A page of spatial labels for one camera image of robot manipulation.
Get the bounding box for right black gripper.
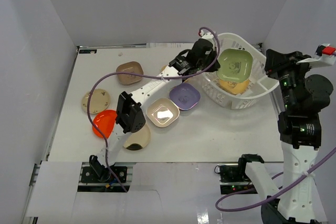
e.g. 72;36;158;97
264;49;312;109

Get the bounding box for green square panda plate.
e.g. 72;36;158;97
216;48;253;83

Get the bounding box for brown square panda plate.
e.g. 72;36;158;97
115;61;144;86

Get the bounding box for cream square panda plate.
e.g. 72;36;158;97
146;98;180;128

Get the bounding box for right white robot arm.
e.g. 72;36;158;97
237;45;335;223

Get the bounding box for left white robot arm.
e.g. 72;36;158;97
87;35;220;182

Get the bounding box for purple square panda plate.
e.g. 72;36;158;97
169;82;201;111

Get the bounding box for cream round plate black mound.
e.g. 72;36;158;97
123;124;151;151

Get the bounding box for cream round flower plate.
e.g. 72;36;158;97
81;89;111;114

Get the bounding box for orange round plate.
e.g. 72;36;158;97
93;110;117;138

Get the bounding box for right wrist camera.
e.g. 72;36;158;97
296;44;335;68

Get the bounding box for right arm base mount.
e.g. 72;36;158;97
214;164;256;195

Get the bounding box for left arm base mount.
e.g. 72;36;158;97
79;166;128;184

